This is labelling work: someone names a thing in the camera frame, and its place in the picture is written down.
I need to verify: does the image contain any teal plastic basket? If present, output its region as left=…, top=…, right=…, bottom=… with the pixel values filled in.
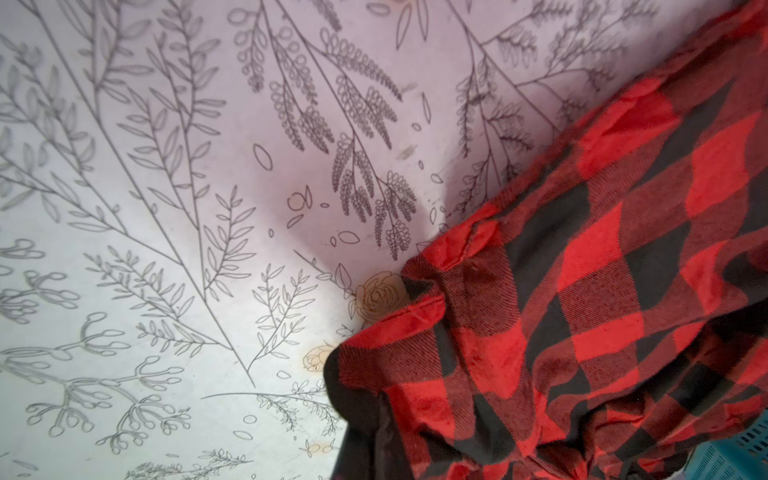
left=683, top=410, right=768, bottom=480

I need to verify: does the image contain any red black plaid shirt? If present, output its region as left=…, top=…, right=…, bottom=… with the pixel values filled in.
left=324, top=1, right=767, bottom=479

